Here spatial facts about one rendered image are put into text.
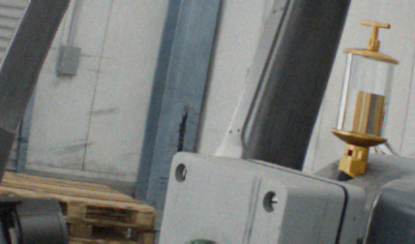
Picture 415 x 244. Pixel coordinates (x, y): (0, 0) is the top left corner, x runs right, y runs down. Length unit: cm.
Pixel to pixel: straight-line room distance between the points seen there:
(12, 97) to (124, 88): 806
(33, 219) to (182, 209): 67
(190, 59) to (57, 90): 129
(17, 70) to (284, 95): 48
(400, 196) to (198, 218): 8
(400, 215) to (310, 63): 38
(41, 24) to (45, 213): 24
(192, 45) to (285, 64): 826
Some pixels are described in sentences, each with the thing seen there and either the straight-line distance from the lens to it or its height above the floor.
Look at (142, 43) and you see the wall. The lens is 921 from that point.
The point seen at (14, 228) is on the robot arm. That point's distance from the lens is 106.
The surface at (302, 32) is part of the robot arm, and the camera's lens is 74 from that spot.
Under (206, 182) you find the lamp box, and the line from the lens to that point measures 39.
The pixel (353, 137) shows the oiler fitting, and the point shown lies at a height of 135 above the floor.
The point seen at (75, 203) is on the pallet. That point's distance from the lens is 614.
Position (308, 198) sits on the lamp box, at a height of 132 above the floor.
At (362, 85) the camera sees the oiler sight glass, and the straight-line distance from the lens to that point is 43.
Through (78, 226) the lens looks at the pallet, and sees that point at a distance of 621.
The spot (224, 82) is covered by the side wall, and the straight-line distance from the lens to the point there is 901.
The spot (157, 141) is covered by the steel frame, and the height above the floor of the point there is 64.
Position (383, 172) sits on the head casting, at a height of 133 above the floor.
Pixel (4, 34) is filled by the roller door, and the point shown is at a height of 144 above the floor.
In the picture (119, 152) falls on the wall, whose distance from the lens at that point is 923.
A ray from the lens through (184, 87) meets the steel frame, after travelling 897.
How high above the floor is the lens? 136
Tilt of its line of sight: 3 degrees down
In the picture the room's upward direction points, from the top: 10 degrees clockwise
